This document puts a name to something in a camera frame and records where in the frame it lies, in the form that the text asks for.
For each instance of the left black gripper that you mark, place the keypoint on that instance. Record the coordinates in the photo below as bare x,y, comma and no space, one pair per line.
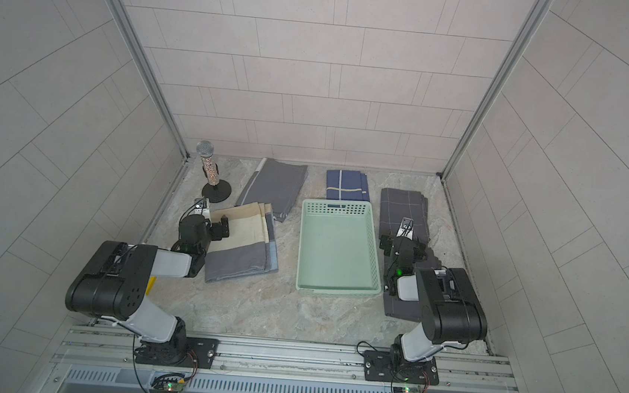
218,235

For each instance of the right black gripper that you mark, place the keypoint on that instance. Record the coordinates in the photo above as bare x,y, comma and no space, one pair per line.
392,243

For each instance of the dark grey checked pillowcase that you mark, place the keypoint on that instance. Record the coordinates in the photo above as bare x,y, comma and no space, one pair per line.
396,205
407,310

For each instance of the beige grey pillowcase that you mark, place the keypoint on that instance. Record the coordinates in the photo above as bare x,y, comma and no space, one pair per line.
250,248

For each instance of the mint green plastic basket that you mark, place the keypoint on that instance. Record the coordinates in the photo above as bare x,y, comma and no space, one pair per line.
338,249

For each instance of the blue striped pillowcase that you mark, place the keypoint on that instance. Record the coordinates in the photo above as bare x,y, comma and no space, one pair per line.
347,185

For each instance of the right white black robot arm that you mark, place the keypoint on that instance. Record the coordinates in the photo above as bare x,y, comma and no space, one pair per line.
449,312

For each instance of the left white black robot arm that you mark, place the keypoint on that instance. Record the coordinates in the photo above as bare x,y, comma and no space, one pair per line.
113,286

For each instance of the plain grey folded pillowcase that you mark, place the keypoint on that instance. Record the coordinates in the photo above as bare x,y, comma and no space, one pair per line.
274,183

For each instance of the yellow rectangular block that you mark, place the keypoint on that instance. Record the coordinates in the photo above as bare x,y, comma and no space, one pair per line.
151,282

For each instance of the left green circuit board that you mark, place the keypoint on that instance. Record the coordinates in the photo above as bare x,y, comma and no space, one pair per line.
168,383

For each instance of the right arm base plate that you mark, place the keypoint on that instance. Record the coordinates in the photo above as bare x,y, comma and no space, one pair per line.
387,367

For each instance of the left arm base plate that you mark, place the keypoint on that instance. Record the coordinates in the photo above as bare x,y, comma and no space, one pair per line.
181,352

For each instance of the aluminium mounting rail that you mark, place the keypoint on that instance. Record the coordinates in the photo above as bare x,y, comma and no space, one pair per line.
305,361

